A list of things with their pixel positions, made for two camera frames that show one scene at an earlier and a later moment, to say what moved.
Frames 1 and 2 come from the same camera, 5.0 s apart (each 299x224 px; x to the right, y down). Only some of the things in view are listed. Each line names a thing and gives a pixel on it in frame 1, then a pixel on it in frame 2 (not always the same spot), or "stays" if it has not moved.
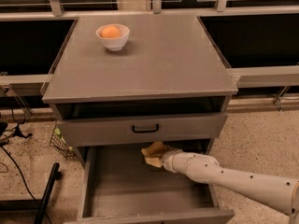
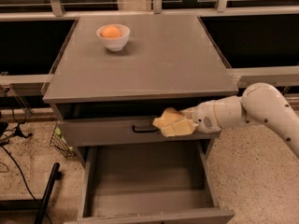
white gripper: x=168 y=161 to x=203 y=117
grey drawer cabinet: x=123 y=82 stays
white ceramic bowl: x=114 y=44 stays
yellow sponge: x=153 y=154 to x=169 y=117
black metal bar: x=55 y=175 stays
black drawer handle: x=150 y=131 stays
